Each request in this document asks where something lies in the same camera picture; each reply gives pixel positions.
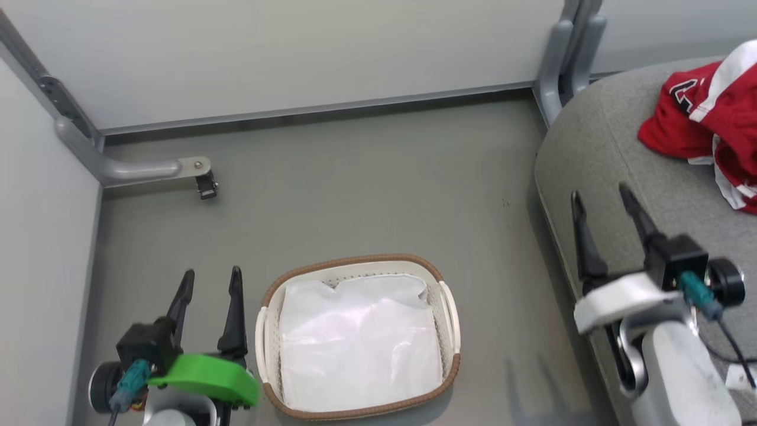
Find dark partition hinge bracket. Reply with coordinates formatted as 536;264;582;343
38;74;99;140

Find left cable with teal plug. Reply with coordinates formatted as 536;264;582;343
106;359;152;426

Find cable with teal plug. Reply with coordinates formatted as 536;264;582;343
106;359;152;426
678;271;757;389

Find white basket liner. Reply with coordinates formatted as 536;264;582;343
278;273;445;413

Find right cable with teal plug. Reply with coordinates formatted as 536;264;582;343
678;271;757;389

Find white laundry basket brown rim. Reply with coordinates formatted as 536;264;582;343
255;254;461;421

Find grey partition foot bar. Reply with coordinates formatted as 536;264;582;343
54;115;212;188

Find grey fabric sofa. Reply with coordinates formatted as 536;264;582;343
534;56;757;426

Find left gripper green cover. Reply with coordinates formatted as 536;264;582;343
148;266;261;426

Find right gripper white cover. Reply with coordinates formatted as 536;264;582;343
571;183;688;391

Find red and white jersey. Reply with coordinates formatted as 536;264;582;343
638;39;757;215

